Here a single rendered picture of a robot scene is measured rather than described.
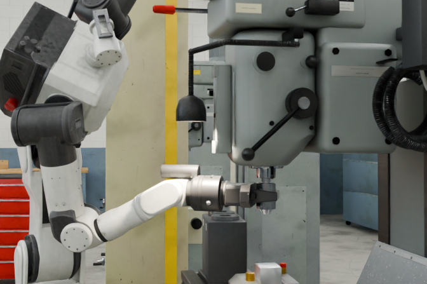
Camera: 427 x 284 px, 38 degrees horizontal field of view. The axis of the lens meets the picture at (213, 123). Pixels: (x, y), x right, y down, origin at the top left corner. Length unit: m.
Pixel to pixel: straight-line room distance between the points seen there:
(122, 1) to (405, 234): 1.00
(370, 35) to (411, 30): 0.23
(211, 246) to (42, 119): 0.70
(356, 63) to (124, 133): 1.89
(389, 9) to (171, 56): 1.85
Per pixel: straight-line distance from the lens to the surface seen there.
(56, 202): 1.57
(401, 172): 1.68
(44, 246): 1.92
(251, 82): 1.41
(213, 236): 1.93
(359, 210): 9.47
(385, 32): 1.53
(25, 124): 1.53
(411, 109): 1.63
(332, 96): 1.44
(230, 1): 1.40
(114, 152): 3.17
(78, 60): 1.64
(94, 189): 10.48
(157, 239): 3.23
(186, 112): 1.43
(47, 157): 1.53
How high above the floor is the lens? 1.38
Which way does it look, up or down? 1 degrees up
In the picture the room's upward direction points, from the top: straight up
